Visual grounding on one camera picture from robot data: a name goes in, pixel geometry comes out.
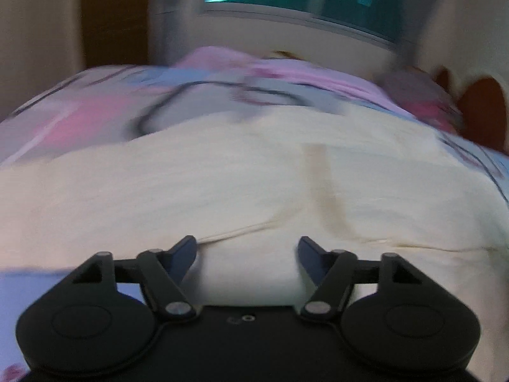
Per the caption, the brown wooden door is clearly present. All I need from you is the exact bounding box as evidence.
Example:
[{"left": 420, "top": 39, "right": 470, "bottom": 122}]
[{"left": 80, "top": 0, "right": 155, "bottom": 69}]

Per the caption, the grey curtain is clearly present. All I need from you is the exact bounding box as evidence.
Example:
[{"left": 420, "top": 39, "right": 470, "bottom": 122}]
[{"left": 151, "top": 0, "right": 207, "bottom": 66}]

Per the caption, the cream large garment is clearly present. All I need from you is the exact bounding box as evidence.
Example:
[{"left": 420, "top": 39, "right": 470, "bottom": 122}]
[{"left": 0, "top": 107, "right": 509, "bottom": 307}]

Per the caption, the pink pillow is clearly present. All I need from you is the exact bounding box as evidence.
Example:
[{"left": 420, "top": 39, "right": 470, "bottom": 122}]
[{"left": 380, "top": 67, "right": 467, "bottom": 133}]

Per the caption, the printed pink and blue bedsheet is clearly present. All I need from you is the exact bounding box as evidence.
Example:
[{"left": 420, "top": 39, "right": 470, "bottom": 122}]
[{"left": 0, "top": 46, "right": 509, "bottom": 371}]

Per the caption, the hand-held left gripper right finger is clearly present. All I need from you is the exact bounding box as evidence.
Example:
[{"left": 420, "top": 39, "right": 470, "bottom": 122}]
[{"left": 297, "top": 236, "right": 428, "bottom": 321}]

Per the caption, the brown wooden headboard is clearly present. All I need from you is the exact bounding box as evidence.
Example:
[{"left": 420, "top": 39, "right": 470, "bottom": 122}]
[{"left": 433, "top": 67, "right": 509, "bottom": 152}]

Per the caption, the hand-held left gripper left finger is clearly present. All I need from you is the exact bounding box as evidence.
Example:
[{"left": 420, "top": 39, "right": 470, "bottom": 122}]
[{"left": 72, "top": 236, "right": 198, "bottom": 320}]

